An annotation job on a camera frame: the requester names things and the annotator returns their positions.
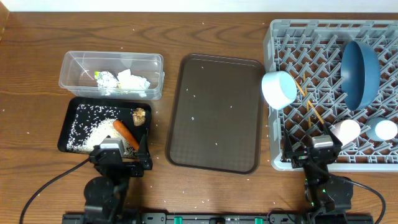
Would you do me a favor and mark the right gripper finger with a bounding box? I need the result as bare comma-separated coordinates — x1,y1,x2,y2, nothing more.
282,129,293,162
322,123,342,147

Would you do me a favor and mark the pink cup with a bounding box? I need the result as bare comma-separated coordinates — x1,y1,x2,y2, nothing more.
332,119,361,146

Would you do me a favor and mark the orange carrot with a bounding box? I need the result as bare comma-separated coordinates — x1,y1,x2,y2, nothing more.
113,120,139,151

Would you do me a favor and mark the brown food scrap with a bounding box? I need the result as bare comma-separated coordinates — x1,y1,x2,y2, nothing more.
132,108,146,126

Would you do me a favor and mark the small blue bowl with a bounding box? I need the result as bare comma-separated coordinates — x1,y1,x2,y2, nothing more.
366,117,397,141

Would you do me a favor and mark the light blue rice bowl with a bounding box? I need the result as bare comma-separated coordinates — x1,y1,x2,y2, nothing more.
261,71,297,110

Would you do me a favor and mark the dark blue plate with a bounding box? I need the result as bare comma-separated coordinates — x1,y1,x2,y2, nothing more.
341,41,381,111

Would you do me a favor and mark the white napkin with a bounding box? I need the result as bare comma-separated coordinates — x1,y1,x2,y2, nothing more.
116,69,150,93

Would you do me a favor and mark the yellow snack wrapper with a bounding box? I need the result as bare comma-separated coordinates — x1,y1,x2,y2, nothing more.
95,71,119,95

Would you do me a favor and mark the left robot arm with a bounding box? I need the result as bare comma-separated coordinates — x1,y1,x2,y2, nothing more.
82,135,153,224

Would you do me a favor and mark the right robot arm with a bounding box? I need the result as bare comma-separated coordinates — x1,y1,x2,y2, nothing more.
282,125,353,223

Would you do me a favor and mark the grey dishwasher rack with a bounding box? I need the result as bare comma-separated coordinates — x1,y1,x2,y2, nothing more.
263,19,397,172

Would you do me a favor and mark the spilled white rice pile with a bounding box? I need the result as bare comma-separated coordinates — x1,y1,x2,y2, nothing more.
66,104,136,159

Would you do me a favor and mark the black plastic tray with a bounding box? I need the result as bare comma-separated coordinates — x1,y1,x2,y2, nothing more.
57,97,151,152

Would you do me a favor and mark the brown serving tray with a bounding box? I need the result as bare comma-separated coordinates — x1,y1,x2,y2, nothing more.
165,54,265,175

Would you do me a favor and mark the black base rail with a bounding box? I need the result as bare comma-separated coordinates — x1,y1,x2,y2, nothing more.
61,213,374,224

